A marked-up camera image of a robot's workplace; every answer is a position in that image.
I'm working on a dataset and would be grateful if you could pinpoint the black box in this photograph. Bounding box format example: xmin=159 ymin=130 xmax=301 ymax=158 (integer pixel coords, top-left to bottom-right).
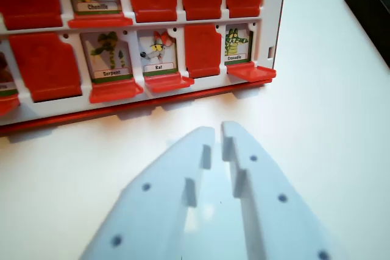
xmin=342 ymin=0 xmax=390 ymax=69

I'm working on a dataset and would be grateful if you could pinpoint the red flap of Rat window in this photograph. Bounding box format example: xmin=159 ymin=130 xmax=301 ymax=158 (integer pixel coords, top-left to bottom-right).
xmin=143 ymin=71 xmax=196 ymax=94

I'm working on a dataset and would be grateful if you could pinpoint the Rat picture card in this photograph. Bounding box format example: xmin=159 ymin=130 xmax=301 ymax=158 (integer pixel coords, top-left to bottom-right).
xmin=136 ymin=29 xmax=179 ymax=77

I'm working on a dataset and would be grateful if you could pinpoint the red flap of Chenille window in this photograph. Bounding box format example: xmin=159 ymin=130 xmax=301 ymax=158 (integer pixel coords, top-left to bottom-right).
xmin=67 ymin=14 xmax=134 ymax=29

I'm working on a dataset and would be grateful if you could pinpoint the Serpent picture card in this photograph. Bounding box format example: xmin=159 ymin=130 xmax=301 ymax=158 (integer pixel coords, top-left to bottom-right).
xmin=80 ymin=31 xmax=135 ymax=84

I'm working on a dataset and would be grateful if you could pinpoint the red flap of Serpent window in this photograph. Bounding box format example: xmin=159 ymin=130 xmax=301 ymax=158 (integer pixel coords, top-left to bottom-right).
xmin=88 ymin=77 xmax=144 ymax=105

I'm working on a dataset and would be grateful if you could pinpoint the Crocodile picture card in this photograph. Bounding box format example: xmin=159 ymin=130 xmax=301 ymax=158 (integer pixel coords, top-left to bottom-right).
xmin=224 ymin=25 xmax=254 ymax=66

